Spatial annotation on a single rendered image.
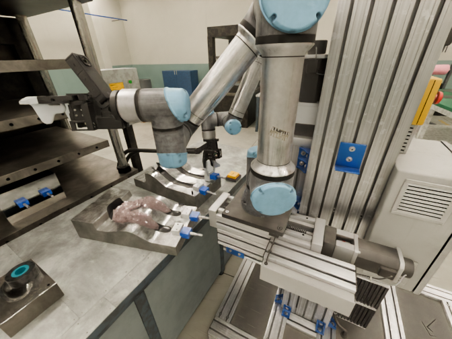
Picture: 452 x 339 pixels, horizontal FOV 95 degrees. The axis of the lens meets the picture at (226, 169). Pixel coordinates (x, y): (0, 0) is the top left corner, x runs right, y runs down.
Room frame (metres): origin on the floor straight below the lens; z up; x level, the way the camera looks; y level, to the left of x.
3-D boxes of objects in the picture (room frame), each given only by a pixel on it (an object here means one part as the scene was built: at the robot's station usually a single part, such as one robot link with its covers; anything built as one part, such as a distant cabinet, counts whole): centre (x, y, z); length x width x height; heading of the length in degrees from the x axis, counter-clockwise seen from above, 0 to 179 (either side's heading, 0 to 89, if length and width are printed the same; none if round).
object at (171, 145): (0.52, 0.14, 1.34); 0.11 x 0.08 x 0.11; 178
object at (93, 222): (0.78, 0.43, 0.85); 0.50 x 0.26 x 0.11; 76
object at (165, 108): (0.50, 0.14, 1.43); 0.11 x 0.08 x 0.09; 88
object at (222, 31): (5.69, -0.42, 1.03); 1.54 x 0.94 x 2.06; 156
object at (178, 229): (0.67, 0.17, 0.85); 0.13 x 0.05 x 0.05; 76
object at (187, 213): (0.77, 0.15, 0.85); 0.13 x 0.05 x 0.05; 76
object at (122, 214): (0.78, 0.42, 0.90); 0.26 x 0.18 x 0.08; 76
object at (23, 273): (0.46, 0.72, 0.89); 0.08 x 0.08 x 0.04
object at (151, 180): (1.13, 0.31, 0.87); 0.50 x 0.26 x 0.14; 59
